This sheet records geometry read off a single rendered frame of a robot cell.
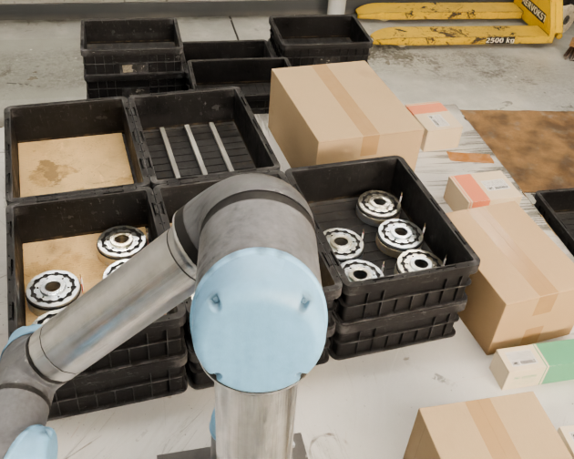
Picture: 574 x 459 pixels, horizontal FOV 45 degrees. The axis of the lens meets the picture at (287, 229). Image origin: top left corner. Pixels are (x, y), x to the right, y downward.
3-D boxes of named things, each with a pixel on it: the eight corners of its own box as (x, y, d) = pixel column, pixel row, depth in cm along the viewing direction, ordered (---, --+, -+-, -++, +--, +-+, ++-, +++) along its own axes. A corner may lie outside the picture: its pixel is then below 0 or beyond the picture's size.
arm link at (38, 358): (261, 111, 73) (-16, 332, 92) (262, 168, 65) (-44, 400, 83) (329, 179, 79) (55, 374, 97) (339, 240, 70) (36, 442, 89)
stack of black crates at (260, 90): (280, 150, 308) (287, 56, 279) (294, 190, 285) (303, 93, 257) (189, 156, 299) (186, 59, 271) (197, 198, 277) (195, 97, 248)
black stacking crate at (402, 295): (468, 304, 147) (482, 265, 140) (338, 330, 139) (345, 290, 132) (392, 194, 176) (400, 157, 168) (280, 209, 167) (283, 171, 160)
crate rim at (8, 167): (151, 193, 153) (151, 185, 152) (7, 212, 145) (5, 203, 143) (127, 103, 182) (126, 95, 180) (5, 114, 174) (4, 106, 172)
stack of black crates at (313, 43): (342, 101, 345) (353, 14, 317) (360, 133, 323) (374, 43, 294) (262, 105, 337) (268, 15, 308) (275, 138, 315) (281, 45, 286)
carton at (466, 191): (493, 191, 199) (500, 169, 194) (515, 218, 190) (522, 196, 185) (443, 198, 195) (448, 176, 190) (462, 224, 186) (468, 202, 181)
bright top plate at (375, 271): (393, 288, 143) (393, 285, 143) (350, 300, 139) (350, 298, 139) (368, 257, 150) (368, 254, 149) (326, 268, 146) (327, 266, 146)
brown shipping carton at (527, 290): (569, 334, 158) (594, 284, 148) (486, 355, 151) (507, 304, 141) (497, 249, 179) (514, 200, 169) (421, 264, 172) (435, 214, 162)
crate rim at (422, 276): (481, 272, 141) (484, 263, 139) (343, 297, 133) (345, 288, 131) (399, 162, 170) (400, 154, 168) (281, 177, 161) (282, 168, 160)
